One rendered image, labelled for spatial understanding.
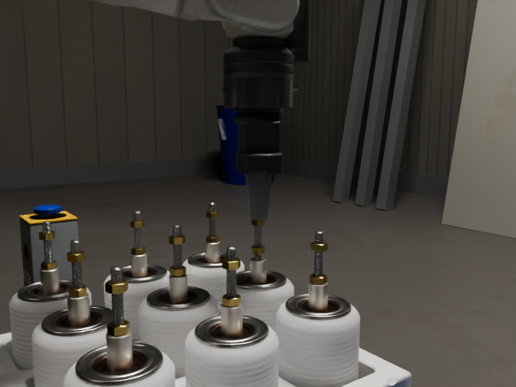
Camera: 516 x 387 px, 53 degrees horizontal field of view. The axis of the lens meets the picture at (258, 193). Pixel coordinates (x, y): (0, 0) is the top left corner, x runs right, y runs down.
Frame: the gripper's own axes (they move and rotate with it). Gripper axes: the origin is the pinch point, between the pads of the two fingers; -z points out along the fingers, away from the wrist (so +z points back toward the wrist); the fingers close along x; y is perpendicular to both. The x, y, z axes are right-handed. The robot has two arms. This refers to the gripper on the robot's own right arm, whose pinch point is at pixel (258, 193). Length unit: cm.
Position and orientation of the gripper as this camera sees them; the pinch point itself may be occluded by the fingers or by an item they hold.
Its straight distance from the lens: 67.5
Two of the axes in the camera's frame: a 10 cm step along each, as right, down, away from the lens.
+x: 0.6, 1.5, -9.9
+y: 10.0, 0.0, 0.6
